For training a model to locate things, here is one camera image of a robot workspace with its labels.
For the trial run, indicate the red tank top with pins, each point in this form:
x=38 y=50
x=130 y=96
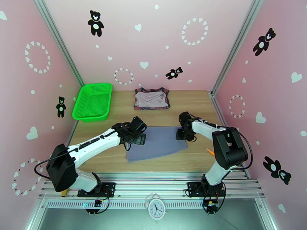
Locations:
x=168 y=103

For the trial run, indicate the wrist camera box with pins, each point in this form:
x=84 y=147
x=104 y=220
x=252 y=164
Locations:
x=139 y=122
x=184 y=116

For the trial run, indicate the aluminium frame post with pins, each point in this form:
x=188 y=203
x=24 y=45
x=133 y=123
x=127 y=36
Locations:
x=236 y=44
x=60 y=42

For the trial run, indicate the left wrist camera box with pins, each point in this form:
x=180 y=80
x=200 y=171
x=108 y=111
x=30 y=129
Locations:
x=139 y=122

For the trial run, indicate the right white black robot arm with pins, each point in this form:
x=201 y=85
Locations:
x=227 y=148

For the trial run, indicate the pale mauve shirt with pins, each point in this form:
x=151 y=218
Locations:
x=150 y=100

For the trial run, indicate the small black circuit board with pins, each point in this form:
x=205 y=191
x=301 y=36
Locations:
x=97 y=203

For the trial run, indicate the green plastic basket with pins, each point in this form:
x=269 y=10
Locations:
x=92 y=104

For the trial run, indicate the aluminium rail base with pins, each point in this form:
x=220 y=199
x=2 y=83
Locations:
x=153 y=187

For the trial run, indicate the black yellow circuit board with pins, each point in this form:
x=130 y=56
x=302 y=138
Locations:
x=211 y=205

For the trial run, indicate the orange pencil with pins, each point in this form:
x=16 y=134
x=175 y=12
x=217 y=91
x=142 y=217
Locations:
x=210 y=151

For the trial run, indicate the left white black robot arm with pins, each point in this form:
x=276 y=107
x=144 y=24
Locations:
x=62 y=169

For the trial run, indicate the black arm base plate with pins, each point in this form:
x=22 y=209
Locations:
x=108 y=188
x=193 y=188

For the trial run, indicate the grey blue cloth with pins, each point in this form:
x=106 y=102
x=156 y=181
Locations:
x=158 y=145

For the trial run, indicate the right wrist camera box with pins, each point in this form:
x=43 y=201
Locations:
x=184 y=116

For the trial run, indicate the white alarm clock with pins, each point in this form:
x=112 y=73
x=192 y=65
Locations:
x=156 y=207

